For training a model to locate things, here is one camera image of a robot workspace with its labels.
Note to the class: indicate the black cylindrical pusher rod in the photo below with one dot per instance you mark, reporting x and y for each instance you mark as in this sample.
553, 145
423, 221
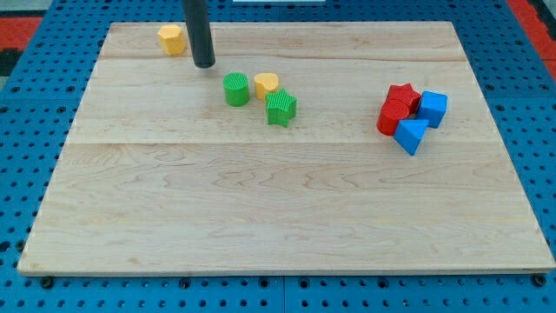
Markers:
196, 16

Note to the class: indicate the yellow hexagon block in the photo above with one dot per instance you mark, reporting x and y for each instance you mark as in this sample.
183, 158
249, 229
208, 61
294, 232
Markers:
171, 39

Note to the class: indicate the green cylinder block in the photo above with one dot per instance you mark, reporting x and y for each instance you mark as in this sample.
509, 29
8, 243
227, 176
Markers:
236, 90

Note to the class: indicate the yellow heart block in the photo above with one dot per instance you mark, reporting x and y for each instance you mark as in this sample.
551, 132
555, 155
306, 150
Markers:
266, 82

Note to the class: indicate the green star block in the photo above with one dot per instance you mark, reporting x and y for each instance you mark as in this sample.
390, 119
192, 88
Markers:
281, 107

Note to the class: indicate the wooden board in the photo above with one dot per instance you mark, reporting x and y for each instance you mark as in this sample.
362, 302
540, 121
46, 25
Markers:
159, 176

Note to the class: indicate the red cylinder block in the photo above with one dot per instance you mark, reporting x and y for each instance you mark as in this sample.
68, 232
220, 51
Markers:
392, 111

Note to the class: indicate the red star block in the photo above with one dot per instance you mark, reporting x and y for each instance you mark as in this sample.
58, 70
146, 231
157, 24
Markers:
406, 94

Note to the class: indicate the blue triangle block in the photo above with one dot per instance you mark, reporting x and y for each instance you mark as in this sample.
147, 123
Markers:
409, 134

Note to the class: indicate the blue cube block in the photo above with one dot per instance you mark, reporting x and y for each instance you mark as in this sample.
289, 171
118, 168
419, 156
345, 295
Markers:
433, 107

